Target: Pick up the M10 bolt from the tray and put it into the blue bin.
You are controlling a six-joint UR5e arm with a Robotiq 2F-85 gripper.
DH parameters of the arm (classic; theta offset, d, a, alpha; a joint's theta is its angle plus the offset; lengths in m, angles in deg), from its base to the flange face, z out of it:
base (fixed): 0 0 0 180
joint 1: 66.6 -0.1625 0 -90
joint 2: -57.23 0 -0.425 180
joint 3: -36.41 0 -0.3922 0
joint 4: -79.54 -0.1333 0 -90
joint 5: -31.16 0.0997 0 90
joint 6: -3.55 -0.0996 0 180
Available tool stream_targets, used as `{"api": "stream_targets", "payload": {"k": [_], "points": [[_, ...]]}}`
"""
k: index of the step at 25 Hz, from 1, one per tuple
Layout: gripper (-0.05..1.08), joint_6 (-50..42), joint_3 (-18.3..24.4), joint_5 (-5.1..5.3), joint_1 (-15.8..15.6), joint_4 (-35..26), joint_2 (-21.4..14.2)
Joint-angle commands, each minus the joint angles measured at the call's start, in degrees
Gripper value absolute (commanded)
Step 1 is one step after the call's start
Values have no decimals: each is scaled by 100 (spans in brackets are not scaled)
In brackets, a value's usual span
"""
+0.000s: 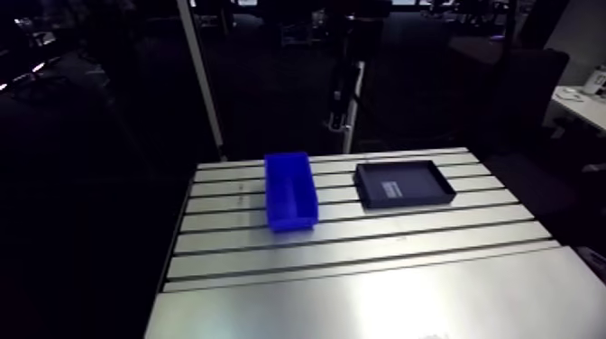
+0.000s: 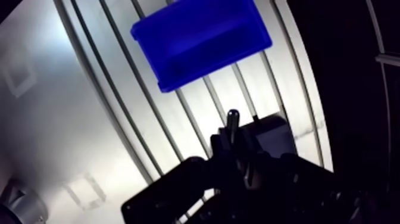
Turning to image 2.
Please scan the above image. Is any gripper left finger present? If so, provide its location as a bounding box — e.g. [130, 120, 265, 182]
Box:
[121, 126, 243, 224]

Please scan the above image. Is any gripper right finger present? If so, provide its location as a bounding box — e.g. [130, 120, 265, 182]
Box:
[218, 127, 379, 224]

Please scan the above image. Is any blue bin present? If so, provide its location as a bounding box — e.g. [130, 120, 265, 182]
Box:
[130, 0, 273, 94]

